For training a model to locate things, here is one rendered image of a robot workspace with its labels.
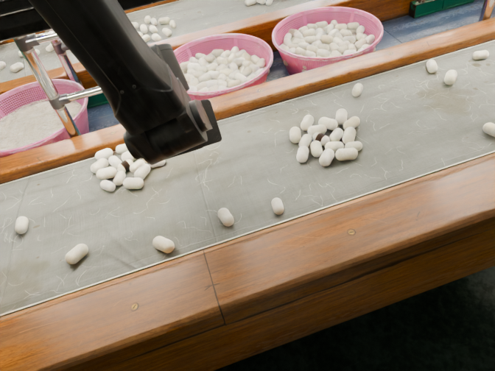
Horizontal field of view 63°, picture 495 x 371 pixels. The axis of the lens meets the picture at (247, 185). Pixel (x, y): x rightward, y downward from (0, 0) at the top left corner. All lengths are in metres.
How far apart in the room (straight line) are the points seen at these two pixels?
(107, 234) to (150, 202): 0.09
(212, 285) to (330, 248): 0.17
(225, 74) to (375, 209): 0.52
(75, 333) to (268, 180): 0.37
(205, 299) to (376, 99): 0.54
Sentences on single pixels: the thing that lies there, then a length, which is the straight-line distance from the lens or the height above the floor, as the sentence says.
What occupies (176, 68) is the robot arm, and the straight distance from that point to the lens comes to 0.51.
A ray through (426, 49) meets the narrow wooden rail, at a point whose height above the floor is 0.76.
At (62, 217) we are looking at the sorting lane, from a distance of 0.77.
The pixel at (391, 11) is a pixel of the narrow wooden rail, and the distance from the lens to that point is 1.32.
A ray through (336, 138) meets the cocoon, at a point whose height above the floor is 0.76.
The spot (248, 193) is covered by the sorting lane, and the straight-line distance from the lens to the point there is 0.68.
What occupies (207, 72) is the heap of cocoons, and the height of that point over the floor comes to 0.73.
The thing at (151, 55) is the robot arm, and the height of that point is 1.07.
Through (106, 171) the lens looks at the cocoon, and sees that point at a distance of 0.78.
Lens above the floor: 1.24
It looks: 46 degrees down
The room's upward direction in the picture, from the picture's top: 10 degrees counter-clockwise
